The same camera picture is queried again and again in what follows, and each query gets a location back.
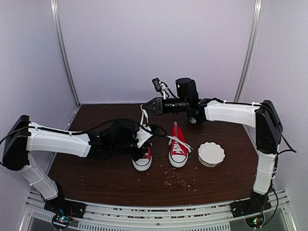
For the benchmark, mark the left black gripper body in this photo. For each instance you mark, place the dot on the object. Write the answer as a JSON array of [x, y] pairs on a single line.
[[122, 148]]

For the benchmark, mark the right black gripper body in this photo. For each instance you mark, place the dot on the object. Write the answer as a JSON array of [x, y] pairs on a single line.
[[182, 103]]

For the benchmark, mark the red canvas sneaker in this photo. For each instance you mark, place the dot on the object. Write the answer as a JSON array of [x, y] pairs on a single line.
[[179, 150], [144, 163]]

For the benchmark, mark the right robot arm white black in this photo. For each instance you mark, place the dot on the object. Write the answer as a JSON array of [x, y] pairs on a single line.
[[261, 116]]

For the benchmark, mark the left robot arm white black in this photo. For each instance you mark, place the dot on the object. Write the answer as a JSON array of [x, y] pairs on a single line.
[[124, 136]]

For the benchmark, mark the black bowl white inside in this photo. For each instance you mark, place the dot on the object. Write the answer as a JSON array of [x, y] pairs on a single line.
[[195, 121]]

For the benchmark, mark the white scalloped ceramic bowl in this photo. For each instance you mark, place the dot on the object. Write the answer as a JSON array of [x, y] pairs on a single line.
[[210, 154]]

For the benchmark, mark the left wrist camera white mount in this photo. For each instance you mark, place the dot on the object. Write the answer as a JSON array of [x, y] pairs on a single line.
[[146, 132]]

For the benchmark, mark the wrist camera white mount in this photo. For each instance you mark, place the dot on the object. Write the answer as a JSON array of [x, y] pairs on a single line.
[[161, 87], [146, 132]]

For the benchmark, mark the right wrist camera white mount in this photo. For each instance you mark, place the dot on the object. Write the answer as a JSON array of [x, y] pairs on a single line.
[[161, 87]]

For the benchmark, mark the right aluminium corner post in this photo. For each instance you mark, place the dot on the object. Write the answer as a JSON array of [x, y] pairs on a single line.
[[251, 47]]

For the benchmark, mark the aluminium corner post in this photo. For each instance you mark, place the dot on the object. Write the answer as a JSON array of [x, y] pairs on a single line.
[[63, 53], [251, 47]]

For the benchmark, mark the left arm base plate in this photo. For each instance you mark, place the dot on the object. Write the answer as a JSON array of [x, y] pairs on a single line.
[[68, 209]]

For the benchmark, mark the aluminium front rail frame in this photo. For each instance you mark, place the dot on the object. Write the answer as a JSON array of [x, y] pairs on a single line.
[[206, 217]]

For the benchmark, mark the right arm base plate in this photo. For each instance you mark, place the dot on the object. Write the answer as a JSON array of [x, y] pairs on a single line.
[[248, 207]]

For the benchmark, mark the left aluminium corner post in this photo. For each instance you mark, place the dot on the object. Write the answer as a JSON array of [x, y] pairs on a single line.
[[63, 53]]

